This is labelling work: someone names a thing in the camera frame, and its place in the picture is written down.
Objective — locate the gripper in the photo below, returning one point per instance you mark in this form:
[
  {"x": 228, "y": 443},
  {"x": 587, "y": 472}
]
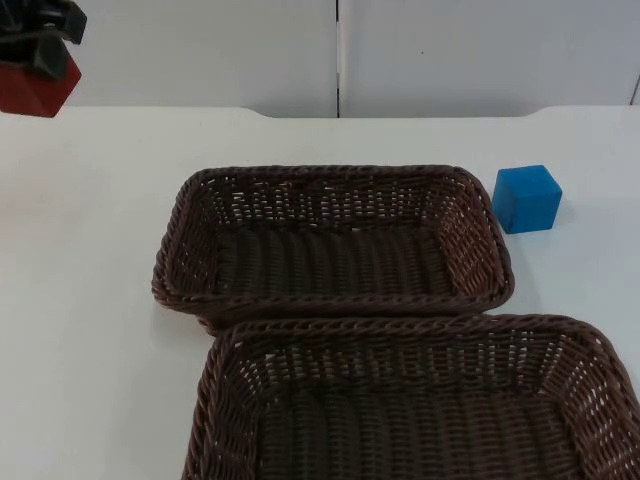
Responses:
[{"x": 60, "y": 17}]

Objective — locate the red cube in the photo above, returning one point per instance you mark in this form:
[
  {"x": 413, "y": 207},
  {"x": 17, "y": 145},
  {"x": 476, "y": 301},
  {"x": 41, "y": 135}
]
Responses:
[{"x": 30, "y": 92}]

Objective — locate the dark brown wicker basket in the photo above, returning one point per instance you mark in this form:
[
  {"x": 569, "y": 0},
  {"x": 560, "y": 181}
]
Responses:
[
  {"x": 425, "y": 410},
  {"x": 330, "y": 265}
]

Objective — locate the blue cube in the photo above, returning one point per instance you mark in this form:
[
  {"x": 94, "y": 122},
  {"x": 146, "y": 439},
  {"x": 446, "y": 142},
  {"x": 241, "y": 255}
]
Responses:
[{"x": 525, "y": 200}]

